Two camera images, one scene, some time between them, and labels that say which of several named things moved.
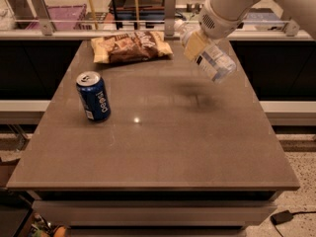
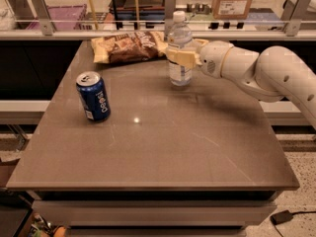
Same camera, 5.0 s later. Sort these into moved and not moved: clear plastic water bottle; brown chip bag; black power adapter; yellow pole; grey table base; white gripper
Moved: clear plastic water bottle; white gripper
Not moved: yellow pole; grey table base; black power adapter; brown chip bag
